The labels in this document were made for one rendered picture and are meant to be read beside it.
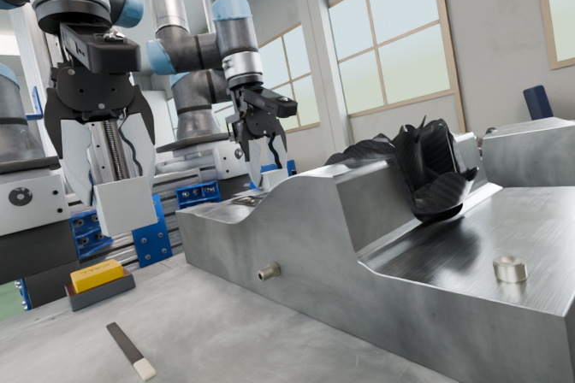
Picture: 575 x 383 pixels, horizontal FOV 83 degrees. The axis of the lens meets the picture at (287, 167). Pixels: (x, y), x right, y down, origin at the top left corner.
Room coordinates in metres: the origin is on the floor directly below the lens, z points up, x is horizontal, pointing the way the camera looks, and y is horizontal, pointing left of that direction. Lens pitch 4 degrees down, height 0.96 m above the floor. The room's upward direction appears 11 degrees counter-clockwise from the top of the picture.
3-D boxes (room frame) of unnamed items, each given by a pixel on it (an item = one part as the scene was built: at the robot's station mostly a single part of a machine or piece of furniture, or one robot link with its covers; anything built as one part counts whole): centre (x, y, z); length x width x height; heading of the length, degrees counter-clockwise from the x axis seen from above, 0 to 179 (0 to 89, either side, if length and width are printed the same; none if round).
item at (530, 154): (0.71, -0.29, 0.85); 0.50 x 0.26 x 0.11; 55
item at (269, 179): (0.67, 0.06, 0.89); 0.13 x 0.05 x 0.05; 38
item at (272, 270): (0.32, 0.04, 0.84); 0.02 x 0.01 x 0.02; 128
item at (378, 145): (0.44, -0.06, 0.92); 0.35 x 0.16 x 0.09; 38
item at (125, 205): (0.39, 0.21, 0.93); 0.13 x 0.05 x 0.05; 38
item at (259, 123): (0.66, 0.05, 1.04); 0.09 x 0.08 x 0.12; 38
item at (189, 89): (1.07, 0.25, 1.20); 0.13 x 0.12 x 0.14; 100
